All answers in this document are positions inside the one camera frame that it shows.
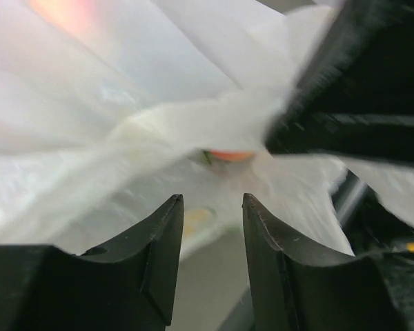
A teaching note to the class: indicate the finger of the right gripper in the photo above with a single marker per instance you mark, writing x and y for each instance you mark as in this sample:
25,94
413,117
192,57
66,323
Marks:
355,98

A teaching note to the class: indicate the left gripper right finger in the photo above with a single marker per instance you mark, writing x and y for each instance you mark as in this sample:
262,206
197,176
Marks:
297,283

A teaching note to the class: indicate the orange peach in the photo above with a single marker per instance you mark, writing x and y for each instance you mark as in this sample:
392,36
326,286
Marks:
231,156

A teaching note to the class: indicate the white plastic fruit bag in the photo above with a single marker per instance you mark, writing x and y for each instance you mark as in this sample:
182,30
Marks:
107,108

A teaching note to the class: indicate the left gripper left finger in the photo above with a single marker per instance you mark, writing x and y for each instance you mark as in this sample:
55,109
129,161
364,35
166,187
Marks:
125,283

